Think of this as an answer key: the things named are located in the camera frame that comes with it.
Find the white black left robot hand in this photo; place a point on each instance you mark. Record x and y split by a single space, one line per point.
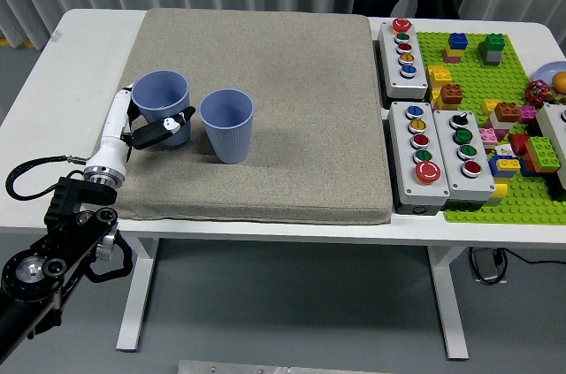
112 126

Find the blue ribbed plastic cup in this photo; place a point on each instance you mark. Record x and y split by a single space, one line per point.
230 139
161 91

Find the small table label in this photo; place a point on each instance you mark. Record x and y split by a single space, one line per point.
55 36

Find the grey-brown fabric mat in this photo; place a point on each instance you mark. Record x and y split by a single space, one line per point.
287 126

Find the white table leg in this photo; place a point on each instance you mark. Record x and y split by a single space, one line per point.
448 303
137 303

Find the five-button grey control box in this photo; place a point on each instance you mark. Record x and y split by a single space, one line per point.
398 78
404 157

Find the brown toy brick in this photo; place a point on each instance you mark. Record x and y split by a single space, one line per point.
507 112
452 94

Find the flat pink toy brick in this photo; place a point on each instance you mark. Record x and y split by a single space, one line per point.
451 59

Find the flat yellow toy brick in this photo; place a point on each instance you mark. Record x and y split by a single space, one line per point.
453 53

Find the blue toy brick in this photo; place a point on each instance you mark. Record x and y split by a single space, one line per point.
457 41
494 168
528 168

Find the lime green brick baseplate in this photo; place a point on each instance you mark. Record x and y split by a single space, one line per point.
473 82

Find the grey toy brick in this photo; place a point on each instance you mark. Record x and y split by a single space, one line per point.
493 58

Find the white toy brick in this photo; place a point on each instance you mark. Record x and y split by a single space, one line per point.
499 123

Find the dark green toy brick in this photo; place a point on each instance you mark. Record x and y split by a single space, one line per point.
493 43

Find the grey power adapter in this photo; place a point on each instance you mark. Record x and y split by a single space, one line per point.
485 264

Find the red toy brick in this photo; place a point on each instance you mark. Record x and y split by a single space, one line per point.
518 144

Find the magenta toy brick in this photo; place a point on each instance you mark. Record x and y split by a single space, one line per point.
527 114

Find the red toy valve wheel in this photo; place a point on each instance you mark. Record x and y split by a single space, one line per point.
537 92

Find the large lime green toy brick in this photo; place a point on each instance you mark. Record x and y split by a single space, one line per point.
543 150

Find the lavender plate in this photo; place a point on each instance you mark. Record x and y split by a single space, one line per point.
546 70

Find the orange toy bun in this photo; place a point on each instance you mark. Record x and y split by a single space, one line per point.
560 82

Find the four-control grey switch box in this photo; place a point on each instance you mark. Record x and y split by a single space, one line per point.
446 157

